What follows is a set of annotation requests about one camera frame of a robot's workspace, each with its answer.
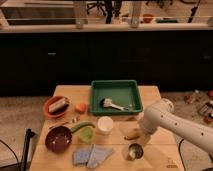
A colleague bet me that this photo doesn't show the white paper cup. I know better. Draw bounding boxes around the white paper cup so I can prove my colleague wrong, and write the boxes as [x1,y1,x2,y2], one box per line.
[97,116,114,135]

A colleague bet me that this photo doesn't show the small orange fruit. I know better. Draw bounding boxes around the small orange fruit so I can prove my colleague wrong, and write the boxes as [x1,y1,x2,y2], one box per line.
[75,103,87,113]

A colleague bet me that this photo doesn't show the black office chair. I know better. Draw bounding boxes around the black office chair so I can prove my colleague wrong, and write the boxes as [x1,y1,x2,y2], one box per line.
[86,1,106,16]

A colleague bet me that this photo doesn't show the white dish brush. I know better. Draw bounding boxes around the white dish brush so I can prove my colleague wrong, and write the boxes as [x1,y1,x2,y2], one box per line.
[100,98,126,111]

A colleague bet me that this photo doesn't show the light green cup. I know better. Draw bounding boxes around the light green cup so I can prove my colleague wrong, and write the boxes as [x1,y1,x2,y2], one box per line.
[79,127,94,144]

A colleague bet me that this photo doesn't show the metal cup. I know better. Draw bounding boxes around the metal cup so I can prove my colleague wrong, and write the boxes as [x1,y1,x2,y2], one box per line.
[128,143,144,160]

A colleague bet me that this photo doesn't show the yellow banana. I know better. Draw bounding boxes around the yellow banana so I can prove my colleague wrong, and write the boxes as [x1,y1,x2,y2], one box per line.
[124,128,141,140]

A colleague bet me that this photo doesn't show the sandwich toy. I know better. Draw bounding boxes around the sandwich toy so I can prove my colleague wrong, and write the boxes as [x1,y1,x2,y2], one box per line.
[48,98,69,113]

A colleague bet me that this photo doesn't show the dark red bowl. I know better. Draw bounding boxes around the dark red bowl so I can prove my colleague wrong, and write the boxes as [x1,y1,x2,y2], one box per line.
[45,126,72,153]

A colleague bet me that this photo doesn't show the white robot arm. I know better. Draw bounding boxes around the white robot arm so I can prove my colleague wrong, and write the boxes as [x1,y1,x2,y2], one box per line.
[138,98,213,155]

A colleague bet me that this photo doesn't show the green plastic tray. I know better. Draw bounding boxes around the green plastic tray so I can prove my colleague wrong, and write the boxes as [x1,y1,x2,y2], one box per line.
[89,80,143,116]

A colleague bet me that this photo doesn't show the black cable loop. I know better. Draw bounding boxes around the black cable loop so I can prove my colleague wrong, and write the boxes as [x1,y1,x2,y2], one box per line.
[177,138,213,171]

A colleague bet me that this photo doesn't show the orange plastic bowl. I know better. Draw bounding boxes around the orange plastic bowl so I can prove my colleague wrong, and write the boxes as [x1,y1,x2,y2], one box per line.
[43,96,70,118]

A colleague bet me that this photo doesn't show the blue cloth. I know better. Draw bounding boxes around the blue cloth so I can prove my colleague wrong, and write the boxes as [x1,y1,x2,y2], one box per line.
[73,145,114,169]

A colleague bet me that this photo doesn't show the green cucumber toy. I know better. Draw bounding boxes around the green cucumber toy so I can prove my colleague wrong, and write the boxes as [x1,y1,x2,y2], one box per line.
[70,121,95,134]

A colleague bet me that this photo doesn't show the small brown scraps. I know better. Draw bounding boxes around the small brown scraps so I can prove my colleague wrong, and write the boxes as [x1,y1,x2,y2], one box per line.
[68,115,80,124]

